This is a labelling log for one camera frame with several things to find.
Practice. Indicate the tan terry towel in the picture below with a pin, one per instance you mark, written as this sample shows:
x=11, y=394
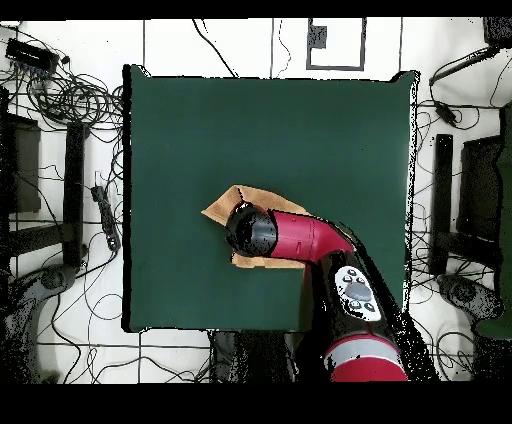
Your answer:
x=248, y=196

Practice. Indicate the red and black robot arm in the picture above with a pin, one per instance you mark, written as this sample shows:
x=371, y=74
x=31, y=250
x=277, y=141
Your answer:
x=304, y=240

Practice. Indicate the black flat panel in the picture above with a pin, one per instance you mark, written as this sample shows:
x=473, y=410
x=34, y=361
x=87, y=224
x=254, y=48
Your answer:
x=480, y=188
x=24, y=168

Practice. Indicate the dark green table cloth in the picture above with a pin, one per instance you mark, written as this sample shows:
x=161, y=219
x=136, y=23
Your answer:
x=240, y=120

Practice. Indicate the black power strip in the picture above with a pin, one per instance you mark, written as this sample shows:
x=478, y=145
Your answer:
x=104, y=216

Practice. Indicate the black upright bar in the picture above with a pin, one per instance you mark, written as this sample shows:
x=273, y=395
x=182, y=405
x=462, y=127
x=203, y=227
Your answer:
x=74, y=192
x=442, y=200

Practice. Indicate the black power adapter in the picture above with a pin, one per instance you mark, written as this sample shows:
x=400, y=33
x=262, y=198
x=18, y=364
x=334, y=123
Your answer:
x=446, y=114

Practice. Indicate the black stand base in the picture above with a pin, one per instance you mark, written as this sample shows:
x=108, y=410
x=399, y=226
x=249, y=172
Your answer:
x=52, y=278
x=468, y=294

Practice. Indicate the black electronics box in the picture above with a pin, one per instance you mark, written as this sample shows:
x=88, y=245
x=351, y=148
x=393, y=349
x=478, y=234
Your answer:
x=32, y=54

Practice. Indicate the black rod with head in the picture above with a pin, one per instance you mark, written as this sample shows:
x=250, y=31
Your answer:
x=498, y=32

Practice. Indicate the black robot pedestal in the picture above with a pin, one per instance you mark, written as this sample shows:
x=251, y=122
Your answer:
x=256, y=356

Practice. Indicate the grey rectangular frame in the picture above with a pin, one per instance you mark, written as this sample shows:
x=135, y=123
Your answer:
x=363, y=44

